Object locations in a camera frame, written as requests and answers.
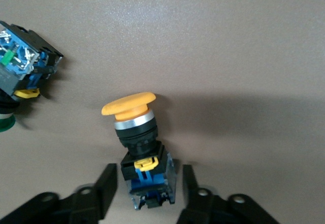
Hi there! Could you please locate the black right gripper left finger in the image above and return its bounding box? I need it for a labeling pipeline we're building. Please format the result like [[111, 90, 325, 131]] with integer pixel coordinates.
[[0, 163, 119, 224]]

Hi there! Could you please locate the green push button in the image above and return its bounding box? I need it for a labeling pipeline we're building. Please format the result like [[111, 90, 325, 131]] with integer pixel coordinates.
[[0, 20, 64, 133]]

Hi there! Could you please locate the brown table cover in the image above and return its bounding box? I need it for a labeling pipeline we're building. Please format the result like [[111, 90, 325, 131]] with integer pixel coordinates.
[[0, 0, 325, 224]]

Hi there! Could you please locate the yellow mushroom push button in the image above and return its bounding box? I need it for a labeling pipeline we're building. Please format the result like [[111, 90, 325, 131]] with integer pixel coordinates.
[[101, 91, 177, 211]]

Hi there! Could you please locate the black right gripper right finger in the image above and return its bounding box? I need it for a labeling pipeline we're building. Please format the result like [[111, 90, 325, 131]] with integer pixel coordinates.
[[176, 164, 280, 224]]

